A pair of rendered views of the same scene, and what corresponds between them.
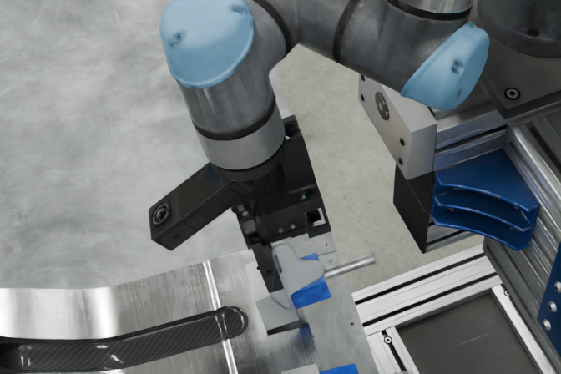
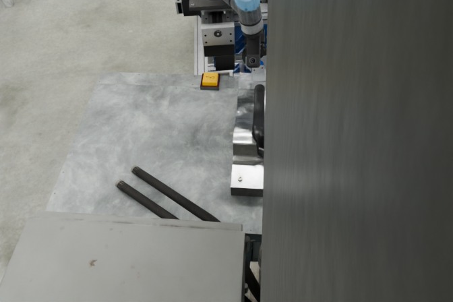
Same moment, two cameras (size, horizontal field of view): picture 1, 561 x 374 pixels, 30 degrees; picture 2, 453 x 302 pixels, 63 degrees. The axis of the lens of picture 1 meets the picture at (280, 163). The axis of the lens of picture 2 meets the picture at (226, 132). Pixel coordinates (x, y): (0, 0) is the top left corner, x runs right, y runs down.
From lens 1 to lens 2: 110 cm
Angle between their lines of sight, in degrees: 41
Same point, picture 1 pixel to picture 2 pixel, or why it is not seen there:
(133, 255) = (215, 118)
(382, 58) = not seen: outside the picture
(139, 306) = (246, 106)
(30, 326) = (248, 124)
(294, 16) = not seen: outside the picture
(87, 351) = (256, 118)
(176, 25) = not seen: outside the picture
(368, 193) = not seen: hidden behind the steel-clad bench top
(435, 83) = not seen: outside the picture
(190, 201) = (255, 50)
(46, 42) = (115, 127)
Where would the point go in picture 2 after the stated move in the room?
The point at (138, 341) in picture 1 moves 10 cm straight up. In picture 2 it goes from (256, 109) to (257, 90)
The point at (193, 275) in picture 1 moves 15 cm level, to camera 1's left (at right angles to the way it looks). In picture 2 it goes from (241, 92) to (231, 122)
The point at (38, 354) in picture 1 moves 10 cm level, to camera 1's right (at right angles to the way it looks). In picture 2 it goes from (257, 125) to (263, 104)
